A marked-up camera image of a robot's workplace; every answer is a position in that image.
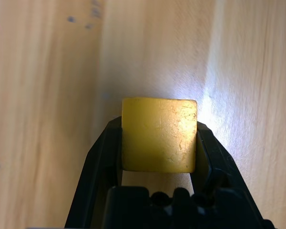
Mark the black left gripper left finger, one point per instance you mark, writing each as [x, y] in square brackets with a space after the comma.
[97, 171]

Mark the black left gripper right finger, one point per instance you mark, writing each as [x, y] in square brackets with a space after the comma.
[222, 171]

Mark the yellow cube block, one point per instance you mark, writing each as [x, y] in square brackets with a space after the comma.
[157, 133]

